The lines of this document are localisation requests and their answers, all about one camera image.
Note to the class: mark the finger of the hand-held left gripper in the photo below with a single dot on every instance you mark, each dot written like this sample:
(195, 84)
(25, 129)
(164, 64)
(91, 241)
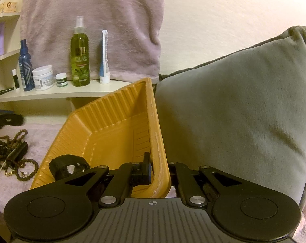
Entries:
(18, 119)

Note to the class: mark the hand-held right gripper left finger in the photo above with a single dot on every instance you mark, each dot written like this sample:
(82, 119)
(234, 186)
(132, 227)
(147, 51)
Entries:
(147, 168)

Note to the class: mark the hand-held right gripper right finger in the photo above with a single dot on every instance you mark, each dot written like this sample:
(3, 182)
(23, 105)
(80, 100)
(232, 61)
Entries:
(177, 172)

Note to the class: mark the black cylindrical case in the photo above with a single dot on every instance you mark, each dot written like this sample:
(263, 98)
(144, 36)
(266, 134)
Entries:
(17, 151)

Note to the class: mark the yellow ribbed plastic tray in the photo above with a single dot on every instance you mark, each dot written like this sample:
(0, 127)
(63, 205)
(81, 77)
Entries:
(110, 121)

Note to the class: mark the pink fluffy blanket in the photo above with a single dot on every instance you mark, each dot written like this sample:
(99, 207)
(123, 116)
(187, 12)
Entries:
(41, 136)

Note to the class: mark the black and white tube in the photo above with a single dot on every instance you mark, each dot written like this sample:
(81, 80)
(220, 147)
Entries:
(3, 92)

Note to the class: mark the small white black-capped tube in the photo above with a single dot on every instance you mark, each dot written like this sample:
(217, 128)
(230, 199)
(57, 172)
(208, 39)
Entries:
(16, 79)

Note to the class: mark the white cream jar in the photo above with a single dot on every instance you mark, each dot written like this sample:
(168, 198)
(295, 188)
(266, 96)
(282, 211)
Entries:
(43, 78)

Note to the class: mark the blue spray bottle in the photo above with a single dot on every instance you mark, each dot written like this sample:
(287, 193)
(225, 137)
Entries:
(25, 68)

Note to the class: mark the small green-label jar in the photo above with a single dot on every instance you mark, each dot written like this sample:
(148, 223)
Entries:
(61, 81)

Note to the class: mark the green spray bottle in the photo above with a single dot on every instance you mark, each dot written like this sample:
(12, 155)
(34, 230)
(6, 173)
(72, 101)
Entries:
(79, 55)

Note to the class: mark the grey-green velvet pillow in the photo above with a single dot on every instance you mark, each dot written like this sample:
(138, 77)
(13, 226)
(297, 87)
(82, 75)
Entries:
(231, 93)

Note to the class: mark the white and blue tube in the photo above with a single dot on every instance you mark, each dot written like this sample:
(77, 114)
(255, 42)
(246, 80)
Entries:
(104, 60)

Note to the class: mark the beige cardboard box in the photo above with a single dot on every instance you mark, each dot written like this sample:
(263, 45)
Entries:
(10, 7)

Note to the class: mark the pink fluffy towel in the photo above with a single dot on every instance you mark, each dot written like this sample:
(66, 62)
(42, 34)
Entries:
(105, 17)

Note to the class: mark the beige wall shelf unit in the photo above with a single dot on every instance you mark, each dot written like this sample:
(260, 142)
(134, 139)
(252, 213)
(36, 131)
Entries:
(67, 92)

